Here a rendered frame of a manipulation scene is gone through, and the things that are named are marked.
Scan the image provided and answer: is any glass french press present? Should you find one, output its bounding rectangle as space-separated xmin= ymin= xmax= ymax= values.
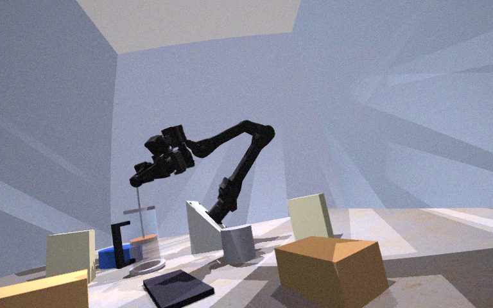
xmin=111 ymin=175 xmax=166 ymax=275

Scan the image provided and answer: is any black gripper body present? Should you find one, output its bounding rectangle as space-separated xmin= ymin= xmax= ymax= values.
xmin=134 ymin=150 xmax=187 ymax=175

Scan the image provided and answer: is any blue cylinder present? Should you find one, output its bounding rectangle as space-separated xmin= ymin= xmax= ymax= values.
xmin=98 ymin=244 xmax=130 ymax=269

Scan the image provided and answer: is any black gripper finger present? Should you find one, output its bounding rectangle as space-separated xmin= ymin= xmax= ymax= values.
xmin=137 ymin=157 xmax=171 ymax=180
xmin=135 ymin=162 xmax=154 ymax=182

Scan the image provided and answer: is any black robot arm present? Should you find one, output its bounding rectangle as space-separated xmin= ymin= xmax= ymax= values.
xmin=144 ymin=120 xmax=275 ymax=225

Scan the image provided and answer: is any brown box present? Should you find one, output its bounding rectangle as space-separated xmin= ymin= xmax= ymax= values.
xmin=0 ymin=269 xmax=89 ymax=308
xmin=274 ymin=236 xmax=389 ymax=308

